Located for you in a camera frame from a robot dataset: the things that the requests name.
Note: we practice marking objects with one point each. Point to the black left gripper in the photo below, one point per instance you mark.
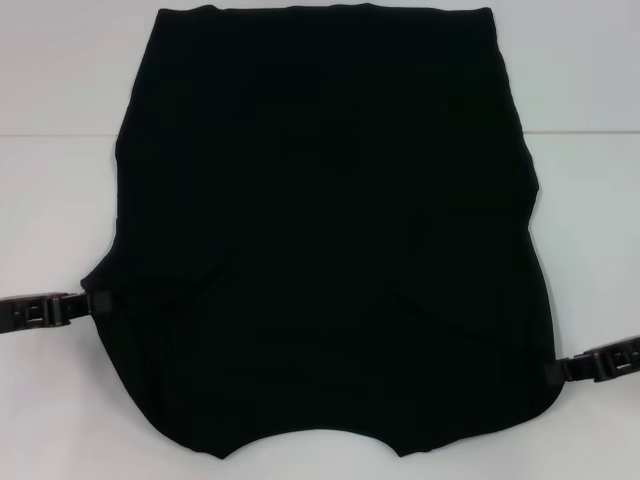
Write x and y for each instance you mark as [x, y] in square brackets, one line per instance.
[22, 315]

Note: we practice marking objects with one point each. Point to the black shirt with pink print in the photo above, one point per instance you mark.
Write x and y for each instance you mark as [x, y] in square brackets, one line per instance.
[320, 200]

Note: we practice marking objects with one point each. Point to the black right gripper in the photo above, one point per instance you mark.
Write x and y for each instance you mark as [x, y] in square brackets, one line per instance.
[620, 362]

